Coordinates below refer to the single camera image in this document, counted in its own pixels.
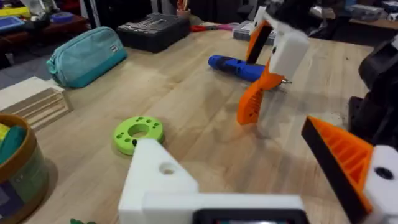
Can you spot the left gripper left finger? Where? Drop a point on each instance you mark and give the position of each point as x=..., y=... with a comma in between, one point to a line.
x=152, y=174

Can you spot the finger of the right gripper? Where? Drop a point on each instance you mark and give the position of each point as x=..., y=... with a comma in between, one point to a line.
x=256, y=43
x=289, y=53

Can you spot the right gripper body grey black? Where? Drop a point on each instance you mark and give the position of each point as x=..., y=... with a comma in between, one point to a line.
x=289, y=12

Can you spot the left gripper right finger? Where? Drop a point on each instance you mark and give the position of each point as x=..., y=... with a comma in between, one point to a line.
x=351, y=168

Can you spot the blue electric screwdriver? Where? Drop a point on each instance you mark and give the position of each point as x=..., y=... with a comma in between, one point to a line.
x=233, y=66

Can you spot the green toy vegetable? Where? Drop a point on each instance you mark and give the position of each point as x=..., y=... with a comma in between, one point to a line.
x=82, y=221

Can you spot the grey box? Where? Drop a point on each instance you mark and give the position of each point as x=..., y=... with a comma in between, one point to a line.
x=241, y=34

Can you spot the green disc with holes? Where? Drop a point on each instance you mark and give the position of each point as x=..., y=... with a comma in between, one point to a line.
x=124, y=137

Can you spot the beige cup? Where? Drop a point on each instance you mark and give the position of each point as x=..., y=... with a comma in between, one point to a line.
x=183, y=12

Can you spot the wooden side table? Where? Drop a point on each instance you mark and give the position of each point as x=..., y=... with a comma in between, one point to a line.
x=376, y=24

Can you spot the black tool case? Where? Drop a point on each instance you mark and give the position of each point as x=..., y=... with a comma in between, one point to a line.
x=152, y=31

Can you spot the brown tub with toys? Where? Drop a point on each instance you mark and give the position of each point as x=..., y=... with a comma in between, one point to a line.
x=21, y=174

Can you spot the teal zip bag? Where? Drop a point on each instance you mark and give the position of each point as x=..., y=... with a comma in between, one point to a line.
x=84, y=56

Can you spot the stack of pale wooden boards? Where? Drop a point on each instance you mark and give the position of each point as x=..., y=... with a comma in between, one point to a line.
x=34, y=99

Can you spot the blue plastic box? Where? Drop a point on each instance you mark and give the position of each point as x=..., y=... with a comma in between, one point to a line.
x=11, y=25

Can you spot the yellow flat box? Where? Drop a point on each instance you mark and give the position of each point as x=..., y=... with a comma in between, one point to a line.
x=14, y=12

